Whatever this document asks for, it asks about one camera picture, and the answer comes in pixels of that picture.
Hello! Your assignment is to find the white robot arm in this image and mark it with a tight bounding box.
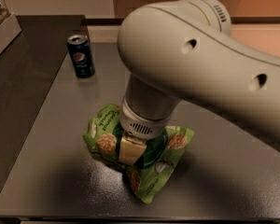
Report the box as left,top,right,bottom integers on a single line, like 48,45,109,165
118,0,280,164

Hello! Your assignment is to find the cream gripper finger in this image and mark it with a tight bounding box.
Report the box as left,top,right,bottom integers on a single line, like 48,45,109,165
119,135,147,165

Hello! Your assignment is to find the green rice chip bag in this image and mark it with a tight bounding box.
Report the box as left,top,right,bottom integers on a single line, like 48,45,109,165
83,104,194,203

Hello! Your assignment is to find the blue Pepsi can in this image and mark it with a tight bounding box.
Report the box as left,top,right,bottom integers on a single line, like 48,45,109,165
67,35,95,78

